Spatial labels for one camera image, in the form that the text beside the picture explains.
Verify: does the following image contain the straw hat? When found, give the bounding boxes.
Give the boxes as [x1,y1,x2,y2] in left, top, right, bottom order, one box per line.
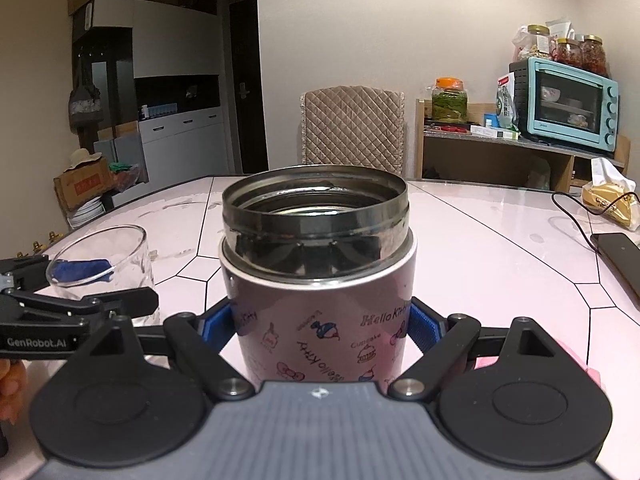
[69,148,104,169]

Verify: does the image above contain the dark door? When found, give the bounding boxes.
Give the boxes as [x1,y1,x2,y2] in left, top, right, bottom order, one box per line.
[227,0,261,174]

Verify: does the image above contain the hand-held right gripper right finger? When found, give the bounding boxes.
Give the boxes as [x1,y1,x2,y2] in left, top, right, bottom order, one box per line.
[387,297,564,402]

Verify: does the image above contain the yellow tissue pack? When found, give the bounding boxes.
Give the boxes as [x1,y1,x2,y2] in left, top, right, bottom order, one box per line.
[582,157,640,231]

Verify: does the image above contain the green jar with orange lid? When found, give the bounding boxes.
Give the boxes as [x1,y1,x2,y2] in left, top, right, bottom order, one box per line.
[432,77,469,124]

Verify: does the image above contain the teal toaster oven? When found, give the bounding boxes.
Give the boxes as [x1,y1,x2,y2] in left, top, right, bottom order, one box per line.
[508,56,620,157]

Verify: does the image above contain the black cable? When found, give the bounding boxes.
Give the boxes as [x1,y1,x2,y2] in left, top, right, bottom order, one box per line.
[551,190,640,251]

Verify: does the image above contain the flat white green box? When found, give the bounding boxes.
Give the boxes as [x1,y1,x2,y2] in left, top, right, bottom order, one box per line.
[469,124,521,140]

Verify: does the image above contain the clear dimpled glass cup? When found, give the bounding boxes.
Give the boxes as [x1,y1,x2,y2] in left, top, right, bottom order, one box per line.
[45,224,157,311]

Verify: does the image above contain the pale-filled glass jar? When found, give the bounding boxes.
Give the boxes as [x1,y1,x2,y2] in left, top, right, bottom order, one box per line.
[515,23,552,62]

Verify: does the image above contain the beige quilted chair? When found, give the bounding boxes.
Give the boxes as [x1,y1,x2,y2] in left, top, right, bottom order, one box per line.
[298,88,406,179]

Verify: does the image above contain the cardboard box with red print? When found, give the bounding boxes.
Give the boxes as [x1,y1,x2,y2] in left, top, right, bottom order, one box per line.
[53,157,114,212]

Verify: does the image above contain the wooden shelf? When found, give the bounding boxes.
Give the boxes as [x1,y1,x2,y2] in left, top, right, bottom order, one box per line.
[414,98,632,192]

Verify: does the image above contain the large red-filled glass jar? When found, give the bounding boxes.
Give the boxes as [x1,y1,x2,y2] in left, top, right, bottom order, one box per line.
[580,34,608,77]

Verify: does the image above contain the small red-filled glass jar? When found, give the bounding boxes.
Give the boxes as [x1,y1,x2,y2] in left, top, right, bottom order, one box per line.
[554,37,584,69]

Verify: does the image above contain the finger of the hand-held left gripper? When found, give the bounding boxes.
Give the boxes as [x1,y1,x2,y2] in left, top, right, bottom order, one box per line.
[0,288,160,329]
[0,254,114,291]

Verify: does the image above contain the white green food package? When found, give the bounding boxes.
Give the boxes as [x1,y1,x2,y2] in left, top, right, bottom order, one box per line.
[494,72,521,131]

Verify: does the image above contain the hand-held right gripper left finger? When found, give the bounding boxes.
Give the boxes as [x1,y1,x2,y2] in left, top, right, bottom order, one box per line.
[74,299,256,402]

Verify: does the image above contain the white black cabinet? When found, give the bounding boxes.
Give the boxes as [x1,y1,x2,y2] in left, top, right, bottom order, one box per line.
[69,0,232,202]

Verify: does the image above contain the white plastic packet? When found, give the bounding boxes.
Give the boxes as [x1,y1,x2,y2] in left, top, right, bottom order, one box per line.
[544,17,577,42]

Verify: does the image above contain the grey hanging bag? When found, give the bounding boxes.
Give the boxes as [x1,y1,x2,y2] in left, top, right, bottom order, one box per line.
[67,54,106,137]

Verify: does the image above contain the pink printed steel bottle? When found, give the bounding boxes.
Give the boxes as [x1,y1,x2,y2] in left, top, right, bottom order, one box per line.
[218,164,419,396]

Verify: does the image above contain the person's left hand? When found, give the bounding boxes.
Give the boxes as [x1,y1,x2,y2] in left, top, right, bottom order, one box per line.
[0,360,27,424]

